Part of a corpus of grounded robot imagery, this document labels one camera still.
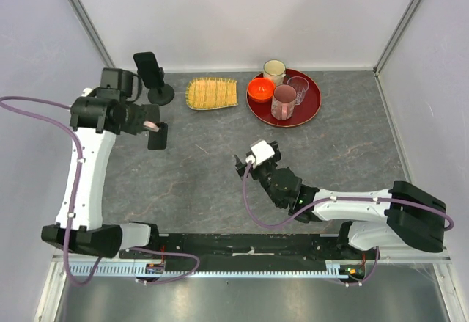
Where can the black round-base phone stand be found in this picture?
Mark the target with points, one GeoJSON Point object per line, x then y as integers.
{"type": "Point", "coordinates": [159, 92]}

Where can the black smartphone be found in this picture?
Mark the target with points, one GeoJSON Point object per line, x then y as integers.
{"type": "Point", "coordinates": [148, 69]}

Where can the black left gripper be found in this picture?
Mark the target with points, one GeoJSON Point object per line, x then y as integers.
{"type": "Point", "coordinates": [137, 126]}

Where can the yellow woven bamboo mat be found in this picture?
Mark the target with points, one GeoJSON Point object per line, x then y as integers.
{"type": "Point", "coordinates": [210, 93]}

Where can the orange bowl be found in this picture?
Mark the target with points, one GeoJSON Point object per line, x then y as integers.
{"type": "Point", "coordinates": [260, 90]}

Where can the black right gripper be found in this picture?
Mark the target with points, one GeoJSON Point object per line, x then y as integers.
{"type": "Point", "coordinates": [240, 167]}

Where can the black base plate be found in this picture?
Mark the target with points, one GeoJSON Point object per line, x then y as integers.
{"type": "Point", "coordinates": [260, 252]}

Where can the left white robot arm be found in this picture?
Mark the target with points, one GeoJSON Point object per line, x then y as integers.
{"type": "Point", "coordinates": [96, 119]}

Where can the black folding phone stand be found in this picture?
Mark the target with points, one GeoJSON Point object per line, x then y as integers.
{"type": "Point", "coordinates": [156, 141]}

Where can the pink-cased smartphone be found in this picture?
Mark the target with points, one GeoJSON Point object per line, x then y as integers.
{"type": "Point", "coordinates": [151, 126]}

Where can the red oval lacquer tray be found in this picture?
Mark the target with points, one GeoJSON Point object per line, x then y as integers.
{"type": "Point", "coordinates": [301, 114]}

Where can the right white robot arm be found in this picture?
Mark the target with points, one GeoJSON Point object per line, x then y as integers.
{"type": "Point", "coordinates": [402, 214]}

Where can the pink patterned mug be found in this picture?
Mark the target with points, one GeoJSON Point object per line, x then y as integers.
{"type": "Point", "coordinates": [283, 102]}

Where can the clear drinking glass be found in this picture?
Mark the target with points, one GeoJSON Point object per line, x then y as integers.
{"type": "Point", "coordinates": [301, 86]}

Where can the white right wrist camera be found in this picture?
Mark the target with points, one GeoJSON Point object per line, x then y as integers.
{"type": "Point", "coordinates": [259, 152]}

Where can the slotted cable duct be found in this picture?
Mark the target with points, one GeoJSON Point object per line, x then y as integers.
{"type": "Point", "coordinates": [147, 270]}

